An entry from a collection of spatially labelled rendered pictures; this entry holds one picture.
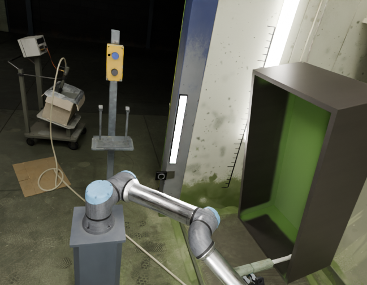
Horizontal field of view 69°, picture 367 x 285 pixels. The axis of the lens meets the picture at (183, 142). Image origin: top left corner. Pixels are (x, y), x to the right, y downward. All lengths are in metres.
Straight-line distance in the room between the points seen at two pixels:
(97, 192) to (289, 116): 1.32
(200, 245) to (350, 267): 1.61
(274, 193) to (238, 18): 1.37
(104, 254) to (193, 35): 1.53
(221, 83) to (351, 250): 1.72
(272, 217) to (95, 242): 1.36
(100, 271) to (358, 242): 2.01
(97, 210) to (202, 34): 1.35
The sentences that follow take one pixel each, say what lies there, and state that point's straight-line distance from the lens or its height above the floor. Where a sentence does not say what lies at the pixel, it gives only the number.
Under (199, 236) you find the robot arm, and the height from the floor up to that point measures 0.94.
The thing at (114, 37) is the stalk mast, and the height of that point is 1.60.
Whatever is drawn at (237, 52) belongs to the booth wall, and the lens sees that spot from 2.18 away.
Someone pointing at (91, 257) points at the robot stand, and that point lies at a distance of 1.81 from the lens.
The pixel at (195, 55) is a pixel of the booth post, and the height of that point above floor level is 1.57.
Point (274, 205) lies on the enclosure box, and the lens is 2.44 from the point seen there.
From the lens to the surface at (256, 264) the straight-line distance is 1.88.
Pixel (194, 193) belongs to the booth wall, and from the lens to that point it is 2.68.
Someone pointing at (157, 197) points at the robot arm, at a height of 0.91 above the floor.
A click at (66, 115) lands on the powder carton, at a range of 3.54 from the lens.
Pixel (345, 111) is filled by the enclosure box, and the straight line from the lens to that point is 1.26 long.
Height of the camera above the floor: 1.92
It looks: 28 degrees down
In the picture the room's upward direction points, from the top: 10 degrees clockwise
